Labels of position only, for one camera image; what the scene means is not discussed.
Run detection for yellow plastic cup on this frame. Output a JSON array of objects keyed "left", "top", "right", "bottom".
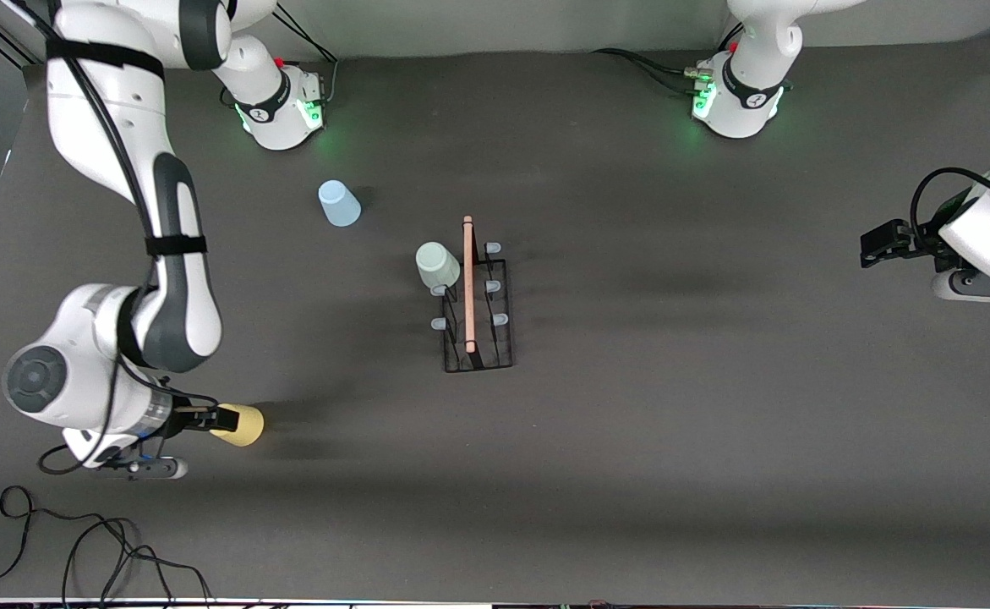
[{"left": 210, "top": 403, "right": 265, "bottom": 447}]

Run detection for pale green plastic cup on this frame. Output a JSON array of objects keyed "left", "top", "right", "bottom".
[{"left": 415, "top": 242, "right": 462, "bottom": 291}]

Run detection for black wire cup holder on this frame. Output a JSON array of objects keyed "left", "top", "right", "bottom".
[{"left": 429, "top": 216, "right": 516, "bottom": 374}]

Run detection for light blue plastic cup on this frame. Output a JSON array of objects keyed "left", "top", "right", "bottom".
[{"left": 318, "top": 180, "right": 362, "bottom": 228}]

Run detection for dark grey table cover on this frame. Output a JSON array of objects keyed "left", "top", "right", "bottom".
[{"left": 0, "top": 30, "right": 990, "bottom": 606}]

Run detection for loose black cable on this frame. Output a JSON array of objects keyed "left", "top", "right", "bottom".
[{"left": 0, "top": 485, "right": 213, "bottom": 606}]

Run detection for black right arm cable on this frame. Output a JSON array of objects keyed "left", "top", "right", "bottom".
[{"left": 4, "top": 0, "right": 221, "bottom": 476}]

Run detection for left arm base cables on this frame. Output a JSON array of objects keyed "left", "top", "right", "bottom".
[{"left": 592, "top": 24, "right": 745, "bottom": 96}]

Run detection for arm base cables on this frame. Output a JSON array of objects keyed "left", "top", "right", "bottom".
[
  {"left": 273, "top": 4, "right": 340, "bottom": 107},
  {"left": 592, "top": 24, "right": 745, "bottom": 96}
]

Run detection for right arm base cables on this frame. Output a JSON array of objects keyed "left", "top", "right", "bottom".
[{"left": 273, "top": 4, "right": 340, "bottom": 107}]

